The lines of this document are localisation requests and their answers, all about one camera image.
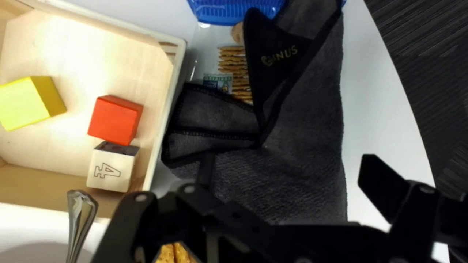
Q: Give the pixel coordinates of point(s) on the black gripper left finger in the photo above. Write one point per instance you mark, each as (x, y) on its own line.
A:
(194, 228)

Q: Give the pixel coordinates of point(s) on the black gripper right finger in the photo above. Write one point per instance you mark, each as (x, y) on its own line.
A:
(418, 219)

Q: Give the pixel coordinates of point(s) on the black cloth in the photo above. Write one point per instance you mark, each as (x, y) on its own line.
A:
(292, 161)

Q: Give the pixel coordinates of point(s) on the natural wooden number cube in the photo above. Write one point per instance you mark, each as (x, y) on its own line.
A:
(111, 168)

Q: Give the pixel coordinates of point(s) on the red wooden cube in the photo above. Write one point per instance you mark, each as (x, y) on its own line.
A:
(114, 120)

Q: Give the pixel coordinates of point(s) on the open wooden tray box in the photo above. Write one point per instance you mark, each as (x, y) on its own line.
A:
(82, 59)

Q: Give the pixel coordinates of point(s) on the yellow wooden cube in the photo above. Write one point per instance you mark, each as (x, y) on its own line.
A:
(26, 103)

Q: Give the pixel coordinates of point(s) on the blue cracker snack bag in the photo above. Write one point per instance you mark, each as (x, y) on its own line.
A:
(228, 12)

